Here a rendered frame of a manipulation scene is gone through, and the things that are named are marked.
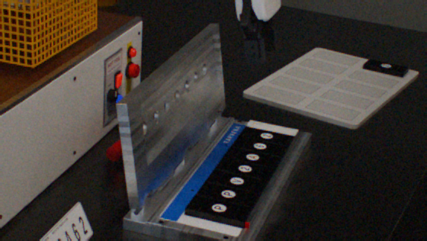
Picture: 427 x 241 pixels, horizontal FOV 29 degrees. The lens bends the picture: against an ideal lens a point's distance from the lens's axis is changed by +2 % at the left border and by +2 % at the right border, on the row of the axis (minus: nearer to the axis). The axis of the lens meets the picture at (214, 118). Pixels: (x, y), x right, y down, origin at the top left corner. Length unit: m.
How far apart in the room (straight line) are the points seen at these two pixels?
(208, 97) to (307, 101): 0.32
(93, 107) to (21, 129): 0.25
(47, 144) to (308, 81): 0.75
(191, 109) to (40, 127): 0.30
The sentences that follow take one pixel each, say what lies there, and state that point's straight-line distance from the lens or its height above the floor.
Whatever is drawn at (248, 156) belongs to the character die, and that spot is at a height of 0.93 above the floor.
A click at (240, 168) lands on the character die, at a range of 1.44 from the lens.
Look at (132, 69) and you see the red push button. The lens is 1.62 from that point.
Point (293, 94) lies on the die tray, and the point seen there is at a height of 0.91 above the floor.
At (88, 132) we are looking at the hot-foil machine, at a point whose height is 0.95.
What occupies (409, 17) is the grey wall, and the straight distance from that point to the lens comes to 3.65.
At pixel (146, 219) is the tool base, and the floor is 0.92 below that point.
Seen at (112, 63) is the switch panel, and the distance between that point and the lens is 1.55.
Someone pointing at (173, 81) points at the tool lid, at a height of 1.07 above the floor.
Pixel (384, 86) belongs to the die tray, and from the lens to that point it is 1.95.
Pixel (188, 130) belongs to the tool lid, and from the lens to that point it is 1.46.
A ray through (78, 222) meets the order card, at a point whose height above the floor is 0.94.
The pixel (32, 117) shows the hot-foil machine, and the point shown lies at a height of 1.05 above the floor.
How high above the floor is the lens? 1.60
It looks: 24 degrees down
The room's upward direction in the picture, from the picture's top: 5 degrees clockwise
